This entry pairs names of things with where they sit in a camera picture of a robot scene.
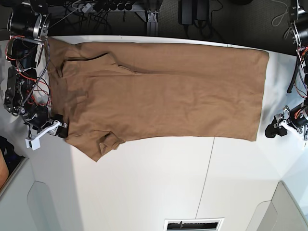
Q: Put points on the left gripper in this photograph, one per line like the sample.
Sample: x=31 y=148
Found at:
x=293 y=120

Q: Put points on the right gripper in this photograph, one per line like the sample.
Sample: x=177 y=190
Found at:
x=39 y=118

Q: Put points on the brown t-shirt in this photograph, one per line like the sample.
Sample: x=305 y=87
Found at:
x=112 y=93

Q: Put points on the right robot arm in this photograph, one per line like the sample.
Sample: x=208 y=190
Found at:
x=28 y=26

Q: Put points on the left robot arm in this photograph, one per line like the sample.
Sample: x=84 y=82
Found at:
x=298 y=27

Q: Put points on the grey bin left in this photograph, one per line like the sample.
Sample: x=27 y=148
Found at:
x=26 y=204

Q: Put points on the grey bin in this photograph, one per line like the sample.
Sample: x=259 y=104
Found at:
x=26 y=204
x=281 y=213

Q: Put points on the grey bin right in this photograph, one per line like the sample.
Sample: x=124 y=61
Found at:
x=281 y=213

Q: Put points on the white floor vent grille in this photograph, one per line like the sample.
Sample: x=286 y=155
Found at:
x=206 y=224

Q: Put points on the black power adapter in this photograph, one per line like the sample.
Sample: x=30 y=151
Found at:
x=191 y=10

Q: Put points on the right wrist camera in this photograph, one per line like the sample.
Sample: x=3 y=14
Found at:
x=34 y=144

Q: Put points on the aluminium frame post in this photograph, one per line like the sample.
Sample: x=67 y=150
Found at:
x=152 y=24

